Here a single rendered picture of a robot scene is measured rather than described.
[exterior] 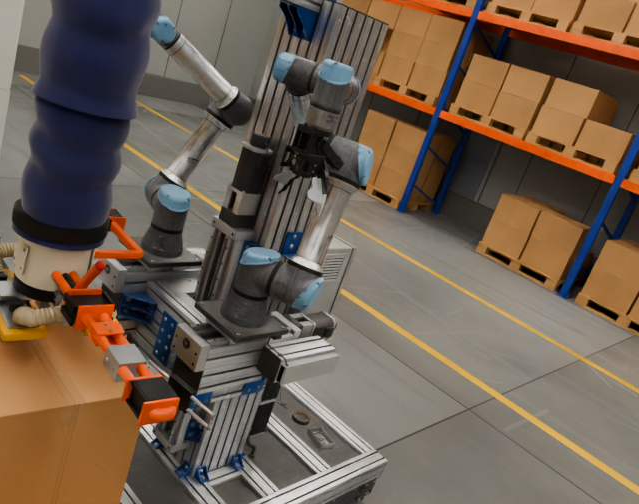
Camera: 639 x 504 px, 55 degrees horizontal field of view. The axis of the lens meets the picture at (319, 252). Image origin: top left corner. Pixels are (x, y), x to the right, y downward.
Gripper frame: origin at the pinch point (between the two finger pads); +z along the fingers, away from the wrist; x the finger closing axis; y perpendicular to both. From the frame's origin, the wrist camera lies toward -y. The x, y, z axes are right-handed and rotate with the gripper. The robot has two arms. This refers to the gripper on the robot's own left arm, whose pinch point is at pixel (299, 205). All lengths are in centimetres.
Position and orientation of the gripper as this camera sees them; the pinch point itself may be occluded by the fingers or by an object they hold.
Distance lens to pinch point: 153.6
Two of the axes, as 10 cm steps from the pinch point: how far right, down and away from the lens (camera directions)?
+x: 6.8, 4.4, -5.9
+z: -3.1, 9.0, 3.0
